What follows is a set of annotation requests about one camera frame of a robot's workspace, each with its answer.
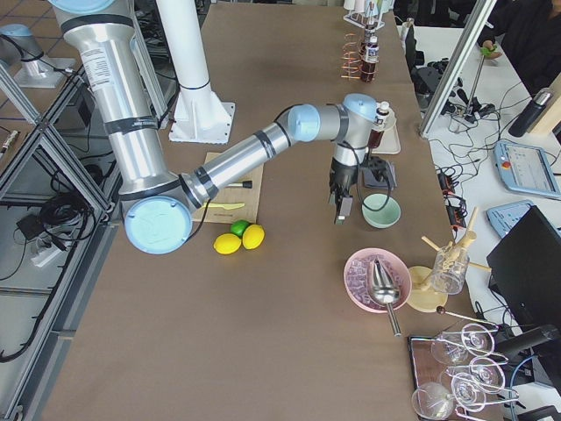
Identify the black water bottle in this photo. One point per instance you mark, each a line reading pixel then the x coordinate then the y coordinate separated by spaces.
pixel 531 112

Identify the steel ice scoop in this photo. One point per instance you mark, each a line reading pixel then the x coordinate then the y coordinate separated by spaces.
pixel 384 292

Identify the black laptop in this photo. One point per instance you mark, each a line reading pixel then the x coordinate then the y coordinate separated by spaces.
pixel 526 270

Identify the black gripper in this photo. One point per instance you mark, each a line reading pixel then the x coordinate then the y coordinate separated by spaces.
pixel 341 174

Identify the wooden cutting board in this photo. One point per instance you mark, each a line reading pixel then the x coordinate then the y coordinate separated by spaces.
pixel 229 195

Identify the green lime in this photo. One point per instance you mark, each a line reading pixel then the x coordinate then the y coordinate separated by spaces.
pixel 238 227

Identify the yellow lemon back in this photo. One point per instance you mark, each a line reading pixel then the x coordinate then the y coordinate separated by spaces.
pixel 253 236

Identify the aluminium frame post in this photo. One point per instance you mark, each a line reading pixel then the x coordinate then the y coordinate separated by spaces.
pixel 481 11

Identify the white wire cup rack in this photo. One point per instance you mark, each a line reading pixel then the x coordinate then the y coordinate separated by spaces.
pixel 365 13

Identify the green ceramic bowl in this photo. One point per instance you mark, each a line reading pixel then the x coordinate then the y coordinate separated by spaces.
pixel 381 210

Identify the cream serving tray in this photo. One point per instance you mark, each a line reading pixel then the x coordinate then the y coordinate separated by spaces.
pixel 390 142

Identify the clear ice cubes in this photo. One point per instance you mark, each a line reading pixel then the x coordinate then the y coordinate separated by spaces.
pixel 357 280

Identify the wooden mug tree stand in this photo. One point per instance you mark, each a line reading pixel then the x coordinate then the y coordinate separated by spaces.
pixel 423 297

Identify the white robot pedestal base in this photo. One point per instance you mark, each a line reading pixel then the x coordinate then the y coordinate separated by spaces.
pixel 199 115

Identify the seated person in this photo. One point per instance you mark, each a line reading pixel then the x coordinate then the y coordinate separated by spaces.
pixel 528 33

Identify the pink bowl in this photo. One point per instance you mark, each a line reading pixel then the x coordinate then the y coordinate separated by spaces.
pixel 403 272

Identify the black usb hub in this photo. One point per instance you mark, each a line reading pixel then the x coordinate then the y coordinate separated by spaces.
pixel 456 211
pixel 446 183

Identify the wine glass rack tray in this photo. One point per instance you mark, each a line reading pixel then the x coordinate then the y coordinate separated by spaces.
pixel 457 374

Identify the steel muddler black tip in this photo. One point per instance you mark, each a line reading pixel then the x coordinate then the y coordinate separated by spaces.
pixel 245 184

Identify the yellow plastic knife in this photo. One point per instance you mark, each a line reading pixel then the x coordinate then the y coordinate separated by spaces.
pixel 226 206

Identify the grey folded cloth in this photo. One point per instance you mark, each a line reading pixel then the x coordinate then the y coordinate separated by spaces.
pixel 378 173

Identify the tea bottle in rack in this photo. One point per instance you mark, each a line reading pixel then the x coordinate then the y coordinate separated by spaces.
pixel 369 31
pixel 370 59

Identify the yellow lemon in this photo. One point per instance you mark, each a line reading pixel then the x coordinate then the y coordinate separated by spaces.
pixel 227 243
pixel 253 236

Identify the yellow lemon front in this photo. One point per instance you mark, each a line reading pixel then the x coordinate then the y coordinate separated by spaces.
pixel 227 243

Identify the copper wire bottle rack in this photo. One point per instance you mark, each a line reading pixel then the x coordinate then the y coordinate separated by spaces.
pixel 351 60

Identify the white round plate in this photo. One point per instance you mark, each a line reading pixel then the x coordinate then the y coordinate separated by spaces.
pixel 390 121

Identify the blue teach pendant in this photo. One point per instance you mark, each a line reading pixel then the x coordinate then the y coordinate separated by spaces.
pixel 525 169
pixel 504 217

